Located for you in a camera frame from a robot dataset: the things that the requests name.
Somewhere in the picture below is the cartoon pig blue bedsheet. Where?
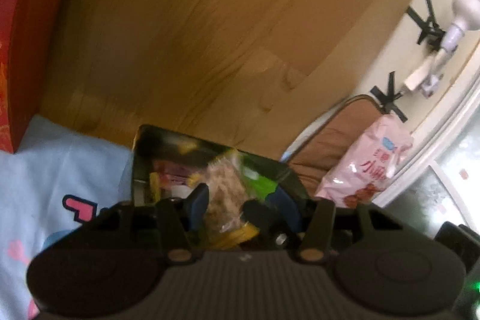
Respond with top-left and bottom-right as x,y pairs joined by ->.
1,116 -> 132,319

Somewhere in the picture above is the yellow lid jelly cup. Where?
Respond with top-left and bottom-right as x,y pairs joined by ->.
149,159 -> 203,201

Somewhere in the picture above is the bright green snack packet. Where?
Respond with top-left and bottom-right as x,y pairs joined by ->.
240,152 -> 281,201

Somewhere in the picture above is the white power adapter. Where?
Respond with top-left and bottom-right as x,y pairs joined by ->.
402,0 -> 479,97

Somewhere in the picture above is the white window frame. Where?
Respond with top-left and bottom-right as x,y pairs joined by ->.
373,47 -> 479,207

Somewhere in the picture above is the pink twisted snack bag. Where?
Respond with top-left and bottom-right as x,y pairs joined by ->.
314,114 -> 413,209

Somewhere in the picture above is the brown seat cushion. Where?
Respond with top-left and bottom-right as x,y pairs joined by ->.
286,95 -> 383,197

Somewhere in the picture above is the red gift box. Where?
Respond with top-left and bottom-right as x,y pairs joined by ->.
1,0 -> 61,154

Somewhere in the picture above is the black sheep print box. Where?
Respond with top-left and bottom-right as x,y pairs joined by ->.
131,123 -> 313,215

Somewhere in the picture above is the clear yellow peanut bag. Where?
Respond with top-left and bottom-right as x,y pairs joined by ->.
197,149 -> 259,251

